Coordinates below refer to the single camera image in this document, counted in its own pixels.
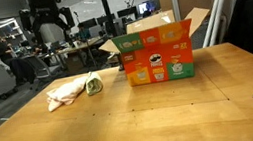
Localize seated person in teal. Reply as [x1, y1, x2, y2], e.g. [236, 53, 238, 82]
[77, 23, 91, 42]

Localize background office desk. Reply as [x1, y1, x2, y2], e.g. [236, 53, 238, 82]
[36, 34, 110, 77]

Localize pink cloth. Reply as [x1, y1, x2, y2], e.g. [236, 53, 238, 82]
[47, 76, 87, 112]

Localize colourful Pringles cardboard box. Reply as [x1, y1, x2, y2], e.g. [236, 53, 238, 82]
[100, 7, 210, 86]

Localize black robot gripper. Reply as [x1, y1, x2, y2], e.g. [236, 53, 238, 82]
[19, 0, 75, 44]

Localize white leaning poles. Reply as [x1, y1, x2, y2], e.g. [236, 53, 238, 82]
[196, 0, 253, 49]

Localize light green towel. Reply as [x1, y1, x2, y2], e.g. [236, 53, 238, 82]
[85, 72, 103, 96]

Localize computer monitor lit screen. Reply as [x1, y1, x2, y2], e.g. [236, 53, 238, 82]
[138, 0, 155, 14]

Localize standing person in black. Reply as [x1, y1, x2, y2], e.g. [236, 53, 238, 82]
[0, 37, 35, 85]

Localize grey office chair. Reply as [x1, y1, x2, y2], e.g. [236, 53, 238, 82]
[23, 50, 66, 91]

